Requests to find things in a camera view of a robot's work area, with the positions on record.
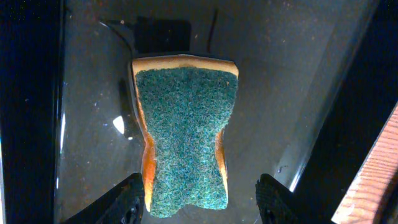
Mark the black rectangular tray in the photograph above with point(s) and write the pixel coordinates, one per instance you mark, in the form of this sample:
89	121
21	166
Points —
317	82

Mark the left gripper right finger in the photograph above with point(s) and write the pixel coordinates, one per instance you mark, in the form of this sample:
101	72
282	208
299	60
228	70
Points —
278	205

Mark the green and yellow sponge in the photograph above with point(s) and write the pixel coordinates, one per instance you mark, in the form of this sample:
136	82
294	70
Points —
183	104

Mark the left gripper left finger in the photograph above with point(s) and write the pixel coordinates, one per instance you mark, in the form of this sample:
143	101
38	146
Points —
123	204

